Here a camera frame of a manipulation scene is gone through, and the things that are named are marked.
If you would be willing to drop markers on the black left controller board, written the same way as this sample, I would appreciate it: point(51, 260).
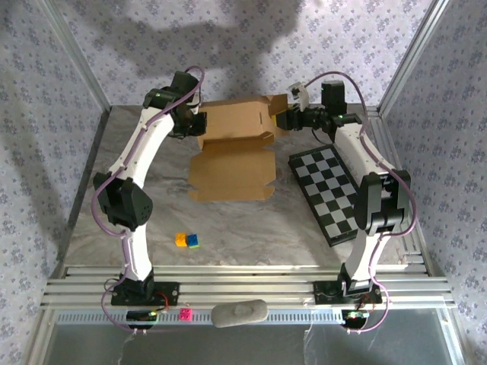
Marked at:
point(141, 316)

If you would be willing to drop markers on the grey oval pad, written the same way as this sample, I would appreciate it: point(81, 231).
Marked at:
point(239, 313)

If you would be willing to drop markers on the aluminium side rails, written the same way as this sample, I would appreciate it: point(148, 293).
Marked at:
point(380, 129)

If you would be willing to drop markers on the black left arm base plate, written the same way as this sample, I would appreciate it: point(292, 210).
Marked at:
point(169, 292)

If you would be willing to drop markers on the brown cardboard paper box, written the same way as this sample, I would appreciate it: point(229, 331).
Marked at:
point(232, 171)

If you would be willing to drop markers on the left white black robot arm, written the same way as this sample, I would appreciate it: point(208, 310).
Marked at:
point(129, 205)

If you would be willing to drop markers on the orange toy brick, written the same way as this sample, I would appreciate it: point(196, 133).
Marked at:
point(180, 240)

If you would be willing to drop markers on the aluminium frame rails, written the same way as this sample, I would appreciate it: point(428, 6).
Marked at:
point(247, 285)

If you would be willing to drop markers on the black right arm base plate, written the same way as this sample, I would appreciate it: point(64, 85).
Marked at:
point(321, 298)

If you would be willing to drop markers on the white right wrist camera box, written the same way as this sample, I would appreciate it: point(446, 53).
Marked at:
point(300, 97)

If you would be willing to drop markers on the black grey chessboard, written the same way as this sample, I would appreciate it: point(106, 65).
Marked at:
point(327, 182)

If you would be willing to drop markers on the black right controller board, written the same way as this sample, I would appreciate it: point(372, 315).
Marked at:
point(355, 317)

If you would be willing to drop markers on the aluminium frame post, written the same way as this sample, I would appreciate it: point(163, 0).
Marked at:
point(411, 57)
point(79, 57)

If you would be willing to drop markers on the blue green toy brick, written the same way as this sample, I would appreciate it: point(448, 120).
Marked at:
point(193, 241)

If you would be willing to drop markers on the pink toy brick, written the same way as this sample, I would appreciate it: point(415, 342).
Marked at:
point(185, 315)

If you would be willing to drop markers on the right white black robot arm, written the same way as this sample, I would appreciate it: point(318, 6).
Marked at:
point(374, 205)

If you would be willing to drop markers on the black controller board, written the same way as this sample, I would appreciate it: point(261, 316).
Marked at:
point(141, 316)
point(355, 317)

